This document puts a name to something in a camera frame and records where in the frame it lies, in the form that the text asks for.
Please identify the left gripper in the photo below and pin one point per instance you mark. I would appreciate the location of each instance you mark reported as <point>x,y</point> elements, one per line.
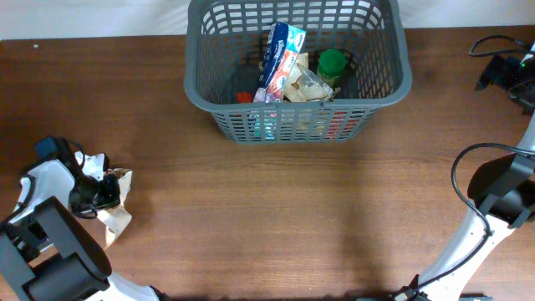
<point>109,196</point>

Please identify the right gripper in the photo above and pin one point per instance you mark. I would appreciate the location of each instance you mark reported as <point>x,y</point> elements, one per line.
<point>506,67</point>

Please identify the brown white snack bag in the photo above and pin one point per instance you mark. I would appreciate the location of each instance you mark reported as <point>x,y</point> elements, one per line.
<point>116,219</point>

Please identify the green lidded glass jar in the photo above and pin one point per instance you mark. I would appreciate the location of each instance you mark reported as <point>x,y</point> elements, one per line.
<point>331,67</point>

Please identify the grey plastic shopping basket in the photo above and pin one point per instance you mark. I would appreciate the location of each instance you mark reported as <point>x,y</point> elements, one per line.
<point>226,41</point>

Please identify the white brown panko bag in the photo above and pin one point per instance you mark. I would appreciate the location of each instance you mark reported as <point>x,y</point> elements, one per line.
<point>289,79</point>

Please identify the Kleenex tissue multipack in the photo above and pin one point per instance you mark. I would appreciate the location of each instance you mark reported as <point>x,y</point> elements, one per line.
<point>284,44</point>

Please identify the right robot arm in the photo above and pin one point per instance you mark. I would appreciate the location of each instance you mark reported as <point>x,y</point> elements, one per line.
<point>500,195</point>

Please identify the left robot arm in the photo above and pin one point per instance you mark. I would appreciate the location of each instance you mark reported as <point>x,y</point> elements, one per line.
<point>46,254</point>

